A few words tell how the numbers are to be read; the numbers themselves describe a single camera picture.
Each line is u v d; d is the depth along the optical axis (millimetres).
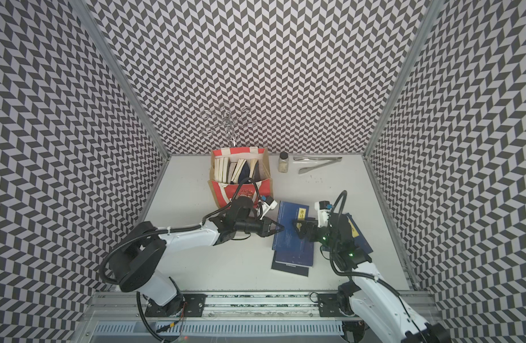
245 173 872
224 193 808
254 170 903
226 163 887
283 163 1079
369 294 510
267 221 737
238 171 889
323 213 722
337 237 593
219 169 865
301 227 753
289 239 790
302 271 810
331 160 1175
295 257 812
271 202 754
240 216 654
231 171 889
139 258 439
